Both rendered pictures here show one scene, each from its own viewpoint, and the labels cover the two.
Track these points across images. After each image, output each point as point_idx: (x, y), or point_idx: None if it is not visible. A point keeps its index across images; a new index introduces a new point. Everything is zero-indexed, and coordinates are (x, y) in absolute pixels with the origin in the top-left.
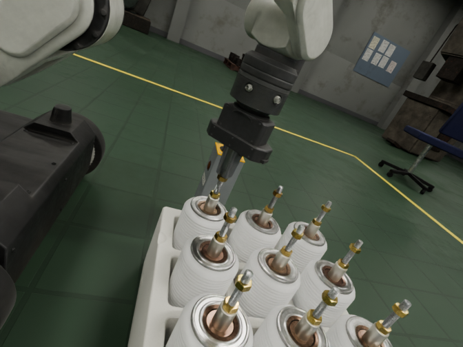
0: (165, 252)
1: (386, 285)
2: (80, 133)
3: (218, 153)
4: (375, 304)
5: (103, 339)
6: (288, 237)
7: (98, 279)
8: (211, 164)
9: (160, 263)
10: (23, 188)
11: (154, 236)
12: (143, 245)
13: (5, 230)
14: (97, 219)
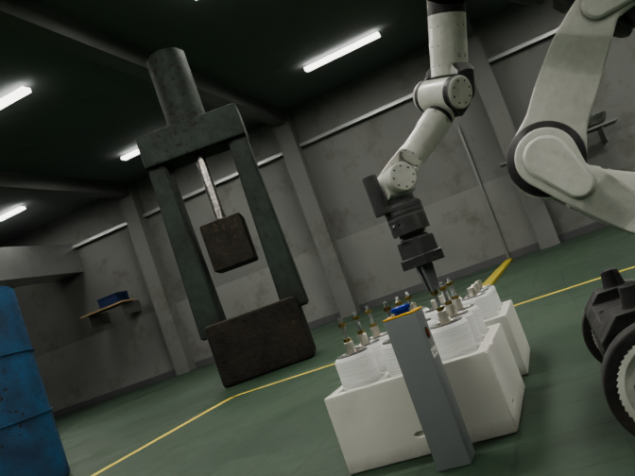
0: (486, 340)
1: None
2: (606, 319)
3: (420, 306)
4: None
5: (540, 401)
6: (373, 355)
7: (559, 412)
8: (426, 326)
9: (489, 337)
10: (595, 297)
11: (498, 372)
12: (521, 440)
13: (588, 302)
14: (590, 433)
